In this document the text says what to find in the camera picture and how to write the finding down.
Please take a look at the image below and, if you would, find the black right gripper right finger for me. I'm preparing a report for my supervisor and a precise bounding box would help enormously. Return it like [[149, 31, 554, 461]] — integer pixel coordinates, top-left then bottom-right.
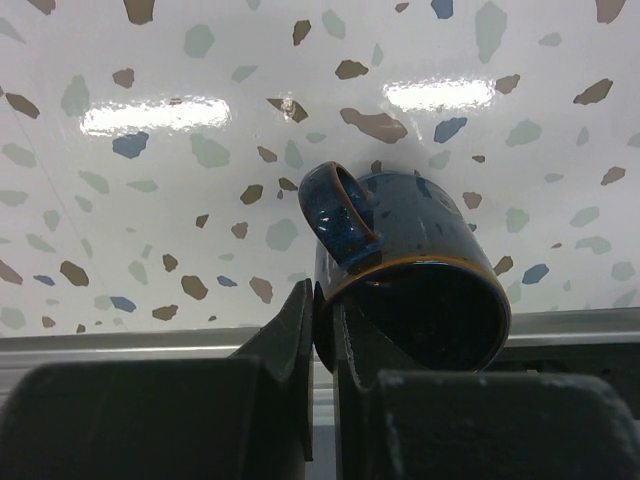
[[332, 304, 639, 479]]

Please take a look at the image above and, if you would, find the aluminium front rail frame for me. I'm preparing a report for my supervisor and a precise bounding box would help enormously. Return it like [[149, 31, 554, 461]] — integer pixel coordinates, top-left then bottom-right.
[[1, 309, 639, 479]]

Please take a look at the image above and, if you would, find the dark blue glazed mug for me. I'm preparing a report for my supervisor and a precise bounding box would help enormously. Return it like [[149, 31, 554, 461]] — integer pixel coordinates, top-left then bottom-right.
[[298, 162, 512, 371]]

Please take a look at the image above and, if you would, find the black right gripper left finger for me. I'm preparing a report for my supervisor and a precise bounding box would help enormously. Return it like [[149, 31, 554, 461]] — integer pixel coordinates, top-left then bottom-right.
[[1, 280, 313, 479]]

